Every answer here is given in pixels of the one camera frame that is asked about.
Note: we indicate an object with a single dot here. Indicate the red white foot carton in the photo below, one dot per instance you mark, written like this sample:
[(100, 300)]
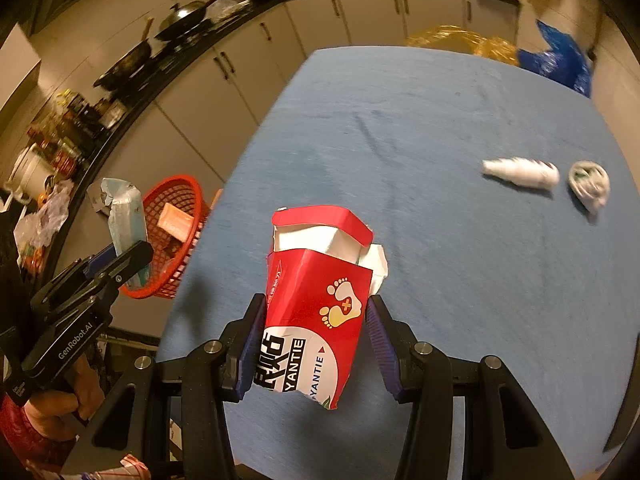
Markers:
[(323, 267)]

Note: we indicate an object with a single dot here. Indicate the lidded steel wok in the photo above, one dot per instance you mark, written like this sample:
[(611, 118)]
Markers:
[(181, 19)]

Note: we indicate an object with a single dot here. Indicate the teal plastic wrapper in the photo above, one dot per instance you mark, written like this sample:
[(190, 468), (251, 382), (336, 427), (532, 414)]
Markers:
[(122, 203)]

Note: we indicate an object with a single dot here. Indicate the blue table cloth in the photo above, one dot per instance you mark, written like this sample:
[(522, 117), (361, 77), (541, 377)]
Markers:
[(478, 265)]

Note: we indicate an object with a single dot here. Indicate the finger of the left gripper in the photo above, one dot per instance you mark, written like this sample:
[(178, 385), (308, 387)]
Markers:
[(115, 267), (95, 264)]

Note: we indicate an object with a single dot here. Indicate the blue plastic bag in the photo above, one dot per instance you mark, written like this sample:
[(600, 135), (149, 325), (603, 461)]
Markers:
[(563, 61)]

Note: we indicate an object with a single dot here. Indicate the grey base cabinets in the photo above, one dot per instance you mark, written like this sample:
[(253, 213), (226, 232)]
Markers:
[(198, 110)]

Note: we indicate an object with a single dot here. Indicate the white electric kettle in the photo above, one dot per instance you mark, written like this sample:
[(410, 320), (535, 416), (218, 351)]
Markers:
[(31, 176)]

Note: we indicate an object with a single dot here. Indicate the clear plastic bags on counter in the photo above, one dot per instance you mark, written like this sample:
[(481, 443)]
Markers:
[(35, 231)]

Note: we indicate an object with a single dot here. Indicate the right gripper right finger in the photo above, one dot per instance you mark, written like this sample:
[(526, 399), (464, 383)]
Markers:
[(504, 435)]

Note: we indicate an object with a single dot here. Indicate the white plastic bottle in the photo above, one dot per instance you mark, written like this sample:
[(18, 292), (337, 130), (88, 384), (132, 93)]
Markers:
[(523, 172)]

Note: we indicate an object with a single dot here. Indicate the person left hand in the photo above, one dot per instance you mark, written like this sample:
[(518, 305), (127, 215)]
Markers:
[(45, 410)]

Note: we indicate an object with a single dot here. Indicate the yellow plastic bag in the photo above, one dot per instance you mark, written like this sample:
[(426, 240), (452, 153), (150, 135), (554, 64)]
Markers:
[(453, 38)]

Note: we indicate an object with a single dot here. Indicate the black wok with handle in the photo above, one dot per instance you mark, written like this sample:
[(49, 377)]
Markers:
[(129, 64)]

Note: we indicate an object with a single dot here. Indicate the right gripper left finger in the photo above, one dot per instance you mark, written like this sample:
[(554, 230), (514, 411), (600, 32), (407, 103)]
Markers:
[(170, 415)]

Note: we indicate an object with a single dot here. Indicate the white sock ball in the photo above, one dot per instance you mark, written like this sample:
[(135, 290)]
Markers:
[(591, 184)]

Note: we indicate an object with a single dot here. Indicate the red plastic mesh basket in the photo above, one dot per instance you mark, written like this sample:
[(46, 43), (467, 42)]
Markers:
[(170, 255)]

